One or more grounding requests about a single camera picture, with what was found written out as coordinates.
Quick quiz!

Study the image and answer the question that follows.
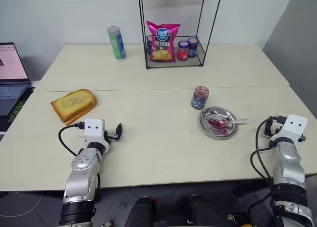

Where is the red label jam jar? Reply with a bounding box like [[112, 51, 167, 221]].
[[177, 40, 190, 61]]

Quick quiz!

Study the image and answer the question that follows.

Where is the black wire shelf rack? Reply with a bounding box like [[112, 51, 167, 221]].
[[137, 0, 224, 70]]

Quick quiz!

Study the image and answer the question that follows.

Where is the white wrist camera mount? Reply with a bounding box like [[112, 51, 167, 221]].
[[83, 117, 111, 153], [269, 114, 309, 145]]

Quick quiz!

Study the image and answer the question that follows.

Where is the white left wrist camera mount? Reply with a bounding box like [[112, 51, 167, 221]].
[[83, 117, 111, 153]]

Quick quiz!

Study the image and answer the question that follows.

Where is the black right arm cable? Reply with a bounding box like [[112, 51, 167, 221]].
[[250, 115, 284, 214]]

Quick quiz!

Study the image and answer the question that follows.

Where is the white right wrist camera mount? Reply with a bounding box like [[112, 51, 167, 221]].
[[269, 114, 309, 145]]

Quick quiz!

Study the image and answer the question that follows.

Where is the black green patterned mat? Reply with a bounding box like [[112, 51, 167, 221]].
[[0, 85, 36, 132]]

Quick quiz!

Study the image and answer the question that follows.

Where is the dark rounded shape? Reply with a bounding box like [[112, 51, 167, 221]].
[[187, 193, 220, 227], [126, 196, 156, 227]]

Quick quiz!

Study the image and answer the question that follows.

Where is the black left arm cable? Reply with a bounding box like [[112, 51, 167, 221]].
[[58, 122, 86, 157]]

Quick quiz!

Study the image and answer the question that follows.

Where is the pink potato chips bag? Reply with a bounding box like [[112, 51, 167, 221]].
[[146, 20, 181, 62]]

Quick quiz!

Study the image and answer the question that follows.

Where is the toast slice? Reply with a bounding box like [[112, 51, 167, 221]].
[[52, 100, 98, 127], [51, 89, 98, 123]]

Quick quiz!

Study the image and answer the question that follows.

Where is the red sauce residue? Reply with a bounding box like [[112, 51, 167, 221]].
[[206, 117, 230, 136]]

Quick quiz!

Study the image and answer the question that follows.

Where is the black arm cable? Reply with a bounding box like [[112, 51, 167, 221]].
[[250, 115, 284, 214], [58, 122, 86, 157]]

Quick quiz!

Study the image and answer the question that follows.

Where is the metal spoon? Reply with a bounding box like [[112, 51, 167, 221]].
[[212, 117, 250, 128]]

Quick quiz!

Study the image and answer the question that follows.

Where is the green blue cylindrical can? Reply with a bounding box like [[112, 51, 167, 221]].
[[106, 26, 127, 62]]

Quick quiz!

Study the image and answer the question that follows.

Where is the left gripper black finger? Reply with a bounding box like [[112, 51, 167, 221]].
[[115, 122, 124, 140]]

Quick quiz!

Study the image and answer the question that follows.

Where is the open glass jam jar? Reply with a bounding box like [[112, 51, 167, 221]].
[[191, 86, 209, 111]]

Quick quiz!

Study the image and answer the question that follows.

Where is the grey laptop with pink screen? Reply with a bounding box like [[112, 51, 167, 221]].
[[0, 42, 33, 117]]

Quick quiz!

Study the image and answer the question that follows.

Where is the thin white floor cable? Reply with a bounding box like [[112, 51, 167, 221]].
[[0, 194, 43, 218]]

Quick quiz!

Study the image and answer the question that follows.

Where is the round metal plate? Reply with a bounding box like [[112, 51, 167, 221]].
[[198, 106, 239, 139]]

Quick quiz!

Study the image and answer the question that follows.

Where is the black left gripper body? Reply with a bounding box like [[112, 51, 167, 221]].
[[105, 129, 119, 141]]

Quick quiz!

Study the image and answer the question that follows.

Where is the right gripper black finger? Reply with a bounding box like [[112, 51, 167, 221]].
[[263, 119, 273, 138]]

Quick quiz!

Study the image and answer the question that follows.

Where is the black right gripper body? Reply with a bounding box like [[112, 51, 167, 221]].
[[270, 124, 283, 139]]

